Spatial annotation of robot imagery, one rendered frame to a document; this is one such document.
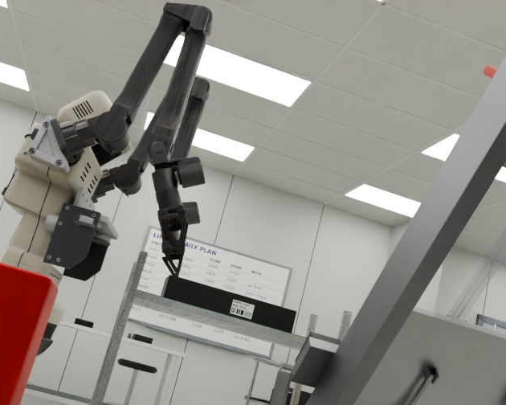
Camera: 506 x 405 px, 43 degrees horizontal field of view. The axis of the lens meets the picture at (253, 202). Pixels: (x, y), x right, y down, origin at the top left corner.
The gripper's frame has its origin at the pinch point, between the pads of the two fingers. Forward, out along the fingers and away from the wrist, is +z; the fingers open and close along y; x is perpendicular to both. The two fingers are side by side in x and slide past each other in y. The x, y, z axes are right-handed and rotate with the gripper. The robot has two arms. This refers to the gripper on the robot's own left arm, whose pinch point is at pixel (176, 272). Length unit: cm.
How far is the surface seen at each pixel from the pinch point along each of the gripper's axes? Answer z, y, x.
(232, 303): 4, 73, -26
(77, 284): -93, 529, 73
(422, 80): -140, 186, -204
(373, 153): -140, 341, -223
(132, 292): -3, 51, 14
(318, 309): -22, 554, -200
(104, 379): 26, 52, 28
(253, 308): 8, 74, -35
